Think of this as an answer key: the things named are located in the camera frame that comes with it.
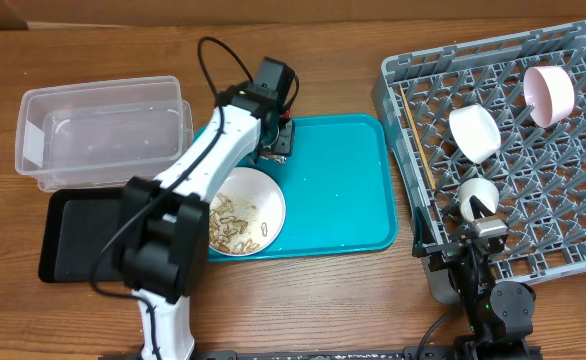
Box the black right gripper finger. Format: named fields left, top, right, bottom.
left=412, top=207, right=441, bottom=258
left=469, top=195, right=495, bottom=220

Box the white cup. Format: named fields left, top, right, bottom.
left=458, top=178, right=499, bottom=222

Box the white bowl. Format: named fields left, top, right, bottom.
left=448, top=104, right=501, bottom=164

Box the wooden chopstick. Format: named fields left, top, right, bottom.
left=399, top=86, right=436, bottom=191

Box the pink bowl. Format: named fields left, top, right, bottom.
left=523, top=66, right=575, bottom=128

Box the red snack wrapper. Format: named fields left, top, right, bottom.
left=260, top=153, right=287, bottom=164

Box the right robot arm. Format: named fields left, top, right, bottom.
left=404, top=196, right=543, bottom=360

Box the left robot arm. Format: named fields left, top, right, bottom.
left=109, top=58, right=299, bottom=359

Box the pink plate with peanuts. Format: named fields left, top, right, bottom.
left=209, top=167, right=286, bottom=257

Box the grey dish rack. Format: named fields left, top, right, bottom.
left=372, top=20, right=586, bottom=284

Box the clear plastic bin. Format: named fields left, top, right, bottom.
left=14, top=76, right=193, bottom=192

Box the black tray bin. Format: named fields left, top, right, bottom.
left=38, top=187, right=123, bottom=283

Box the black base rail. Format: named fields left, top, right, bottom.
left=98, top=346, right=543, bottom=360

